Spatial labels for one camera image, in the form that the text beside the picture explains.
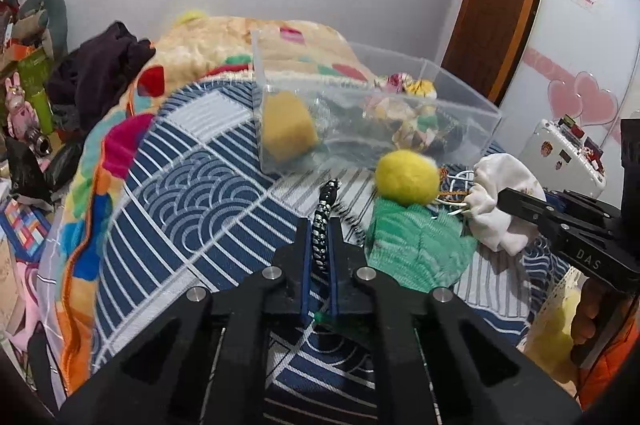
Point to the yellow sponge block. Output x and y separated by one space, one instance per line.
289 125

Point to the green knitted cloth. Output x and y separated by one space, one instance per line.
415 245

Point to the person's right hand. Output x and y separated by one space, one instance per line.
586 312

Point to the black plastic bag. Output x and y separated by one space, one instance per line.
30 172

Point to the yellow felt pompom ball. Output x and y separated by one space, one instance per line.
407 177

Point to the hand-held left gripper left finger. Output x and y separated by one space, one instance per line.
303 275

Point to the brown wooden door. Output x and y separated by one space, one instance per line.
500 0

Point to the yellow cloth with lace trim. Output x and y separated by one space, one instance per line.
552 330

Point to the pink heart wall stickers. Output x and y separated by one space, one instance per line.
585 97

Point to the person's right forearm orange sleeve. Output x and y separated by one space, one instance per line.
617 370

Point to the clear plastic box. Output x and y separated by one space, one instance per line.
370 105

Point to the blue white patterned bedspread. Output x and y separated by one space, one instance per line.
210 195

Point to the pink rabbit plush toy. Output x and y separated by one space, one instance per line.
19 110

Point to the colourful patchwork cloth toy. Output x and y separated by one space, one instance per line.
415 110

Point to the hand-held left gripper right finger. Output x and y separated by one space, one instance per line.
334 275

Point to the white suitcase with stickers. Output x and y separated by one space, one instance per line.
560 155

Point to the green bottle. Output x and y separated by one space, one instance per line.
39 95

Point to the grey plush toy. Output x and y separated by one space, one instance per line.
47 17

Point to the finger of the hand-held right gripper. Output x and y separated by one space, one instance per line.
525 207
580 204

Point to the colourful fleece blanket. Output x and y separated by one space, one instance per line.
165 70

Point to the dark purple clothes pile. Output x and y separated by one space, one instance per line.
100 70

